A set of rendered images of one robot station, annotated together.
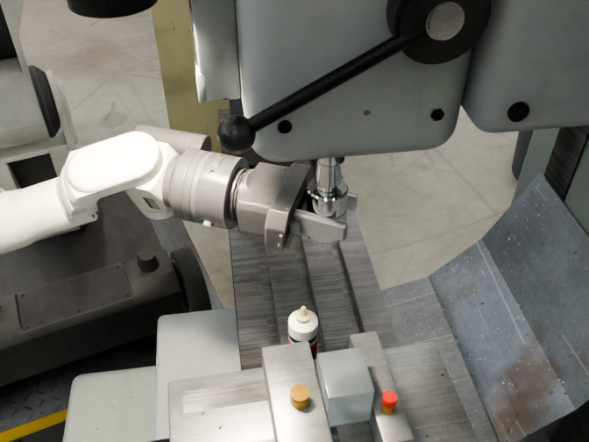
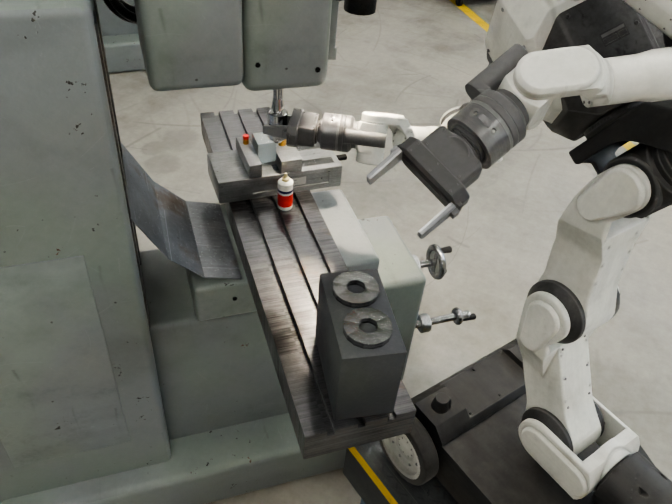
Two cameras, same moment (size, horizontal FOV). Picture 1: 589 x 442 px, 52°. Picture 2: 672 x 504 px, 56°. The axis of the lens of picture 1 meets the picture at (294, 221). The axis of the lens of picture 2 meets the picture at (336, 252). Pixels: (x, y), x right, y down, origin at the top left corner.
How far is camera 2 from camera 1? 1.90 m
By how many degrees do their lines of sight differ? 96
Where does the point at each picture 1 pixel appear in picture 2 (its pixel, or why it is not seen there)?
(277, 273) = (307, 245)
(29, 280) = not seen: hidden behind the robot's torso
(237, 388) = (311, 163)
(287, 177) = (297, 120)
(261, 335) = (308, 214)
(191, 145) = (351, 128)
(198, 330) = (351, 252)
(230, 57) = not seen: hidden behind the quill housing
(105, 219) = (526, 483)
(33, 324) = (498, 356)
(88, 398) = (409, 266)
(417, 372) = (229, 171)
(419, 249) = not seen: outside the picture
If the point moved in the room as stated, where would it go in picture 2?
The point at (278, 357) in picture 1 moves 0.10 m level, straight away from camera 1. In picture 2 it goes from (294, 155) to (300, 177)
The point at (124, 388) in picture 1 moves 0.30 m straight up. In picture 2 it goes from (391, 272) to (406, 188)
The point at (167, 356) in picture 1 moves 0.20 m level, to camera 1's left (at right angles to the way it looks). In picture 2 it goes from (362, 238) to (431, 235)
